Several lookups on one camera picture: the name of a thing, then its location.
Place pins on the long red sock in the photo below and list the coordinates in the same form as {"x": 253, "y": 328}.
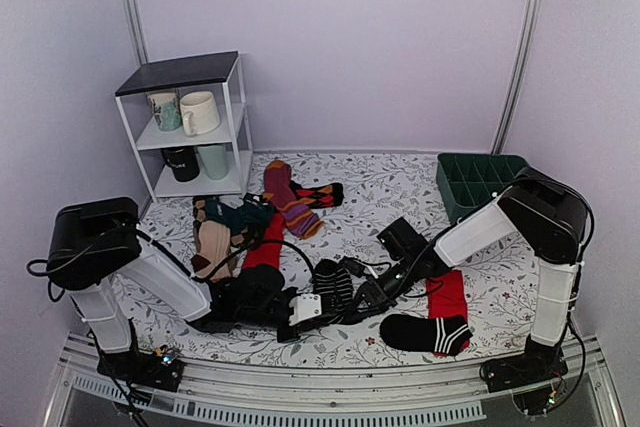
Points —
{"x": 268, "y": 253}

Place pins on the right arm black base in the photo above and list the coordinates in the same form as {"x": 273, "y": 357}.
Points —
{"x": 538, "y": 363}

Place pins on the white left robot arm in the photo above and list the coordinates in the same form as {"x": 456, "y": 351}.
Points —
{"x": 92, "y": 242}

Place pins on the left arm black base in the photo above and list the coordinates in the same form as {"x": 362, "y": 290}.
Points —
{"x": 160, "y": 370}

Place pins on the maroon purple striped sock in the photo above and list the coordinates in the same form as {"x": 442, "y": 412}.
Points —
{"x": 300, "y": 220}

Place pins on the aluminium front rail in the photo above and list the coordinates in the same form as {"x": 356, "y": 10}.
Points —
{"x": 348, "y": 377}

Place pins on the black white striped sock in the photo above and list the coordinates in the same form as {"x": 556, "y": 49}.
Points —
{"x": 333, "y": 283}

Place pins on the teal patterned mug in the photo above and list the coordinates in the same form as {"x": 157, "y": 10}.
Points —
{"x": 165, "y": 109}

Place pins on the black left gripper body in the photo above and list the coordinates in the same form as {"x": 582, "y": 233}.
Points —
{"x": 252, "y": 318}

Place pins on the pale green mug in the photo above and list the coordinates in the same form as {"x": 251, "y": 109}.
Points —
{"x": 214, "y": 160}

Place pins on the black mug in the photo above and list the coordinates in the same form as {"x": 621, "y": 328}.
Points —
{"x": 183, "y": 163}

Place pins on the green divided organizer tray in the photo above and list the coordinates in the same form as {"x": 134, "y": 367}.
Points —
{"x": 468, "y": 180}

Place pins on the black orange argyle sock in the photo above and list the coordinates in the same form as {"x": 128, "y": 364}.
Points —
{"x": 319, "y": 197}

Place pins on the floral white table mat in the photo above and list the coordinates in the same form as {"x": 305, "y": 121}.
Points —
{"x": 511, "y": 296}

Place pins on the cream ceramic mug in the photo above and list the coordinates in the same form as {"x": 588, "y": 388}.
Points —
{"x": 199, "y": 113}

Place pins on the right metal corner post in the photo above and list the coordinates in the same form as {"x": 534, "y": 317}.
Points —
{"x": 527, "y": 32}

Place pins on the dark teal sock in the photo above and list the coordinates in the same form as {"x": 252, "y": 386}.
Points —
{"x": 254, "y": 212}

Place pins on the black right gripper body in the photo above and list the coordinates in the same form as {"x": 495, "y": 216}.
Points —
{"x": 387, "y": 297}

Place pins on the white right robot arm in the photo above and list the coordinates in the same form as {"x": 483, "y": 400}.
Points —
{"x": 552, "y": 219}

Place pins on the black sock white stripes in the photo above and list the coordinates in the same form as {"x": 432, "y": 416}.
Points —
{"x": 446, "y": 336}

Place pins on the beige maroon striped sock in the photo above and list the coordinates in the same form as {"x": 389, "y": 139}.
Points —
{"x": 213, "y": 244}

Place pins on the white shelf black top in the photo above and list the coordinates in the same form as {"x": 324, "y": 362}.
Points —
{"x": 198, "y": 140}

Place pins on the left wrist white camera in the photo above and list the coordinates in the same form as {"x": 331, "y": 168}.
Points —
{"x": 304, "y": 307}

